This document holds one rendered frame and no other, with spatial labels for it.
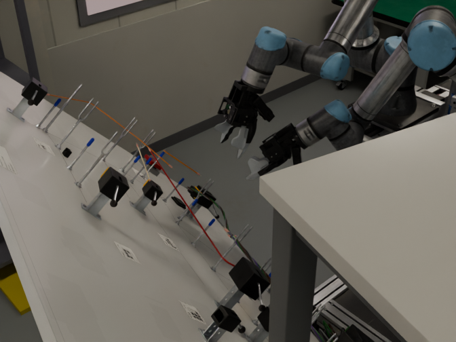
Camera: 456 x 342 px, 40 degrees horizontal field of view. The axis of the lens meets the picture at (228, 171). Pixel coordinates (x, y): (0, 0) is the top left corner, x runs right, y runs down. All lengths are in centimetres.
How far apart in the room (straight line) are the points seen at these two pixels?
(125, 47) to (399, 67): 215
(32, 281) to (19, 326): 225
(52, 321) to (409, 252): 45
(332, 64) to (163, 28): 225
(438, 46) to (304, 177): 107
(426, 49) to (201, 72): 262
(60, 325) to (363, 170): 41
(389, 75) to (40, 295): 128
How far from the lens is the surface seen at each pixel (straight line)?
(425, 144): 67
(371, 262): 51
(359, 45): 211
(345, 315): 270
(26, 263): 88
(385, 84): 186
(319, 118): 179
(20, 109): 147
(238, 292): 130
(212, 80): 418
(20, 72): 299
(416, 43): 163
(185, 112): 412
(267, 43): 163
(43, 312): 80
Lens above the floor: 219
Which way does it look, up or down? 34 degrees down
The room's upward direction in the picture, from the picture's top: 1 degrees counter-clockwise
